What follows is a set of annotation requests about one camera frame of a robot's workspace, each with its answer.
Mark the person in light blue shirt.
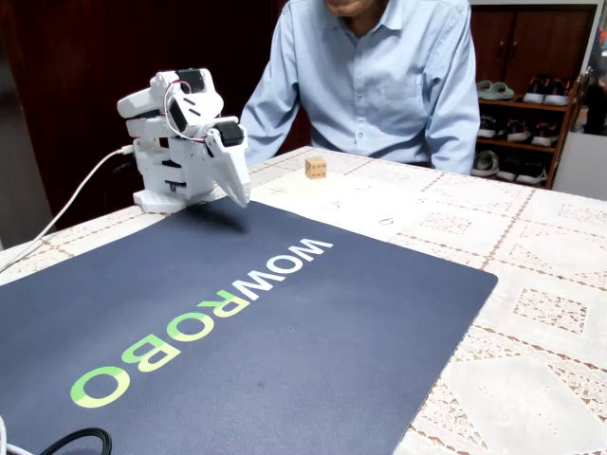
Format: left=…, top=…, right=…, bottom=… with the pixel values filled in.
left=239, top=0, right=481, bottom=175

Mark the grey sneaker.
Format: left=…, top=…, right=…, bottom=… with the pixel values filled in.
left=470, top=150, right=500, bottom=178

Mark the thin white cable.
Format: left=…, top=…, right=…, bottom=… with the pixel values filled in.
left=0, top=415, right=34, bottom=455

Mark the white box appliance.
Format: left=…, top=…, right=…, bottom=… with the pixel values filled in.
left=551, top=131, right=607, bottom=203

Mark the black orange white sneaker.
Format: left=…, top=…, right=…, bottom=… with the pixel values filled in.
left=543, top=78, right=571, bottom=107
left=522, top=77, right=547, bottom=105

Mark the brown wooden cupboard with doors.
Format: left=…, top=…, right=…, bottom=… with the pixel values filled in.
left=469, top=4, right=599, bottom=96

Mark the white lace tablecloth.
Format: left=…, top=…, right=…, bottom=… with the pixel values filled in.
left=0, top=145, right=607, bottom=455

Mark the small wooden cube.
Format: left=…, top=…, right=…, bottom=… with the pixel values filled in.
left=304, top=155, right=328, bottom=180

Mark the dark wooden cabinet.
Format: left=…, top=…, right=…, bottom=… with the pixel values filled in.
left=0, top=0, right=314, bottom=231

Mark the white robot USB cable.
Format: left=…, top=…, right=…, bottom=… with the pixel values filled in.
left=0, top=145, right=137, bottom=274

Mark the thick black cable loop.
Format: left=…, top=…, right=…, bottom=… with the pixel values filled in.
left=40, top=427, right=114, bottom=455

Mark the wooden shoe rack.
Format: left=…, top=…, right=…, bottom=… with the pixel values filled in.
left=471, top=78, right=583, bottom=191

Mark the dark bag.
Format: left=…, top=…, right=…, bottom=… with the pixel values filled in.
left=582, top=46, right=607, bottom=137

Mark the dark blue WOWROBO mat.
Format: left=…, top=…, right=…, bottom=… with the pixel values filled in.
left=0, top=196, right=499, bottom=455

